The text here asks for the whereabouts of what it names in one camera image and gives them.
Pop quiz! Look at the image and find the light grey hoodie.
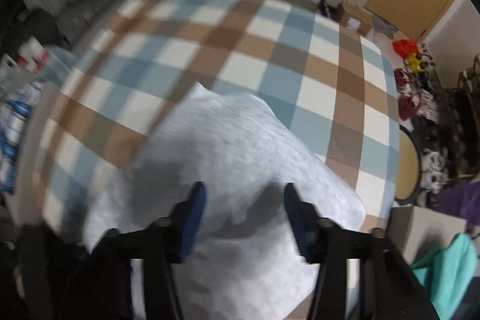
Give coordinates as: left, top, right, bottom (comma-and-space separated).
82, 85, 366, 319

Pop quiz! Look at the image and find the round wooden stool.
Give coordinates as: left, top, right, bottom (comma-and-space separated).
394, 125, 422, 205

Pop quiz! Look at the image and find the teal folded sweatshirt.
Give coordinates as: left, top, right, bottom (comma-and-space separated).
411, 233, 479, 320

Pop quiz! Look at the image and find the purple bag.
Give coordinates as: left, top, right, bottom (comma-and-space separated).
436, 182, 480, 228

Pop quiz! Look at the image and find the checkered bed sheet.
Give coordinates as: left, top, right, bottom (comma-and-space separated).
34, 0, 400, 239

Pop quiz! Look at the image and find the shoe rack with shoes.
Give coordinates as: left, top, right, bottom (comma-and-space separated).
447, 54, 479, 182

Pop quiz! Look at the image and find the orange plastic bag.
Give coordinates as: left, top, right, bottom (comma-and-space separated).
392, 39, 419, 59

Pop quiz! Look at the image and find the blue plaid bag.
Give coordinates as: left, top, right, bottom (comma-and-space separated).
1, 79, 45, 195

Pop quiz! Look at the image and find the cardboard box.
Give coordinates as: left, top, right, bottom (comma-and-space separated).
336, 2, 374, 37

